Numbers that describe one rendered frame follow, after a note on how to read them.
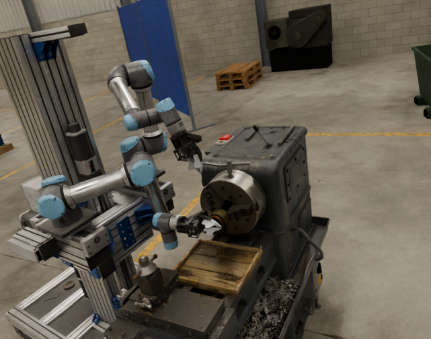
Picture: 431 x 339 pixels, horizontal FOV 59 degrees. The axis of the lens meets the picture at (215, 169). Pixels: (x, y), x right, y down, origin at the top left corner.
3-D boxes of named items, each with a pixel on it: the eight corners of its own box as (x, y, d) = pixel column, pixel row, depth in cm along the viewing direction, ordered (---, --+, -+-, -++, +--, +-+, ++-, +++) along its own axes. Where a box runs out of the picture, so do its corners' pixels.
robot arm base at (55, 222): (46, 224, 187) (39, 206, 183) (72, 208, 198) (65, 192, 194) (63, 230, 178) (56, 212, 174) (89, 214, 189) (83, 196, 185)
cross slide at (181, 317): (141, 286, 168) (138, 278, 166) (226, 309, 147) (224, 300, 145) (116, 314, 155) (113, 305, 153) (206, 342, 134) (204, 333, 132)
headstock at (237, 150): (246, 177, 266) (238, 124, 251) (313, 181, 243) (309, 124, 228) (206, 222, 220) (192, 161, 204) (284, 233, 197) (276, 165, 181)
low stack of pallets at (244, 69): (234, 79, 1049) (231, 63, 1032) (263, 77, 1012) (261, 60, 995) (216, 91, 948) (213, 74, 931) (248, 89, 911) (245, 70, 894)
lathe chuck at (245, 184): (210, 218, 208) (206, 167, 194) (263, 231, 194) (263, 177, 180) (202, 227, 201) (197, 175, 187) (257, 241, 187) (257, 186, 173)
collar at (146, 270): (144, 261, 152) (142, 255, 150) (160, 265, 148) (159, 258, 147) (132, 274, 145) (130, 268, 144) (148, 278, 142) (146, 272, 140)
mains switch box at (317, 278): (310, 296, 269) (301, 196, 237) (335, 302, 261) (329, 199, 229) (296, 333, 243) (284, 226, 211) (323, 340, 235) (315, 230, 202)
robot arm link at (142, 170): (48, 210, 178) (158, 170, 184) (42, 226, 165) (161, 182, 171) (36, 189, 173) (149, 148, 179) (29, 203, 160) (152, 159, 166)
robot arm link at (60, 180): (74, 193, 191) (66, 169, 185) (72, 205, 178) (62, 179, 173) (50, 200, 189) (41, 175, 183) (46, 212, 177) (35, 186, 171)
